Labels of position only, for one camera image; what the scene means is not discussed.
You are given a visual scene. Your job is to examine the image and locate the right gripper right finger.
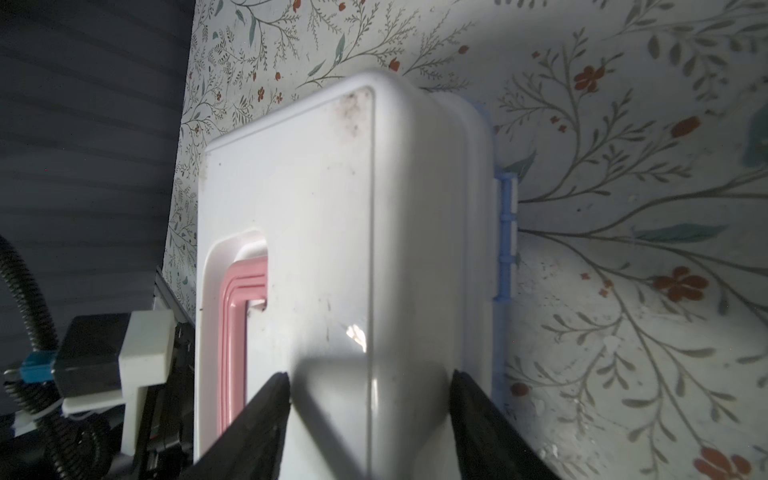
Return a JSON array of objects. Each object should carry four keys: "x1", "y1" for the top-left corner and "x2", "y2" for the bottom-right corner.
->
[{"x1": 449, "y1": 370, "x2": 558, "y2": 480}]

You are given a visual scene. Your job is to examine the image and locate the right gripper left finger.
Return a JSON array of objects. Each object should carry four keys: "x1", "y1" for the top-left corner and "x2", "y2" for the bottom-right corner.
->
[{"x1": 180, "y1": 372, "x2": 291, "y2": 480}]

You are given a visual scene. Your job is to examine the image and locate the white blue plastic toolbox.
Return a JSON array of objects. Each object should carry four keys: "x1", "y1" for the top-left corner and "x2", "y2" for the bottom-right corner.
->
[{"x1": 194, "y1": 71, "x2": 498, "y2": 479}]

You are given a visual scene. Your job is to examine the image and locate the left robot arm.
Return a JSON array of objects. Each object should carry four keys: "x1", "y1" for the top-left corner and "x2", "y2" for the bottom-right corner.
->
[{"x1": 1, "y1": 240, "x2": 193, "y2": 479}]

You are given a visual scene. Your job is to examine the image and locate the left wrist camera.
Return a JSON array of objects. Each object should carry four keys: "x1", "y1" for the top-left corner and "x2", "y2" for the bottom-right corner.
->
[{"x1": 20, "y1": 310, "x2": 176, "y2": 456}]

